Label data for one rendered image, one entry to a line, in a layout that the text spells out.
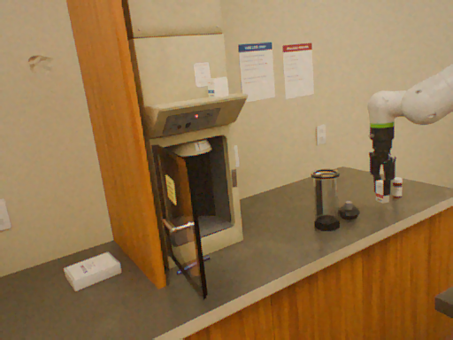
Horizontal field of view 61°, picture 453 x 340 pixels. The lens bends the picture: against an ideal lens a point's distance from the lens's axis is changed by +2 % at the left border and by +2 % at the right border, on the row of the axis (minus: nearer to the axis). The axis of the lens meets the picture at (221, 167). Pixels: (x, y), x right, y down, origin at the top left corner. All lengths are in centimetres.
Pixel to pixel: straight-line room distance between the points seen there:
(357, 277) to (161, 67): 106
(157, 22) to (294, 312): 105
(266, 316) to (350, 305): 42
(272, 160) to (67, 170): 105
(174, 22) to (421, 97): 76
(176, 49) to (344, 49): 136
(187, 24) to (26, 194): 87
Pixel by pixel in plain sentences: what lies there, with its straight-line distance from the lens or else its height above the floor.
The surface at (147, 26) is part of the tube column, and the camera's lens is 125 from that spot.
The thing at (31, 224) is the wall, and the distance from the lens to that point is 166.
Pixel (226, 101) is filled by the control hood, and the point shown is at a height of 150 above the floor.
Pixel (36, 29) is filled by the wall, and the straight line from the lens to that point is 160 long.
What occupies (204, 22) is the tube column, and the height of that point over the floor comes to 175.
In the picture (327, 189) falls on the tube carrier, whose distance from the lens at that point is 151.
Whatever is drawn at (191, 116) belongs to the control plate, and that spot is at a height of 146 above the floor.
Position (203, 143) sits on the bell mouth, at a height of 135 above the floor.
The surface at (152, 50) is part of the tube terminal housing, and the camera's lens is 124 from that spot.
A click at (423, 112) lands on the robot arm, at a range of 121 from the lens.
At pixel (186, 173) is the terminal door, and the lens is 95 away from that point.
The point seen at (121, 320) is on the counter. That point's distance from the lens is 120.
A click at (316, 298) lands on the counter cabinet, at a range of 147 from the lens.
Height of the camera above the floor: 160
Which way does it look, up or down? 15 degrees down
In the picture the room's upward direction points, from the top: 6 degrees counter-clockwise
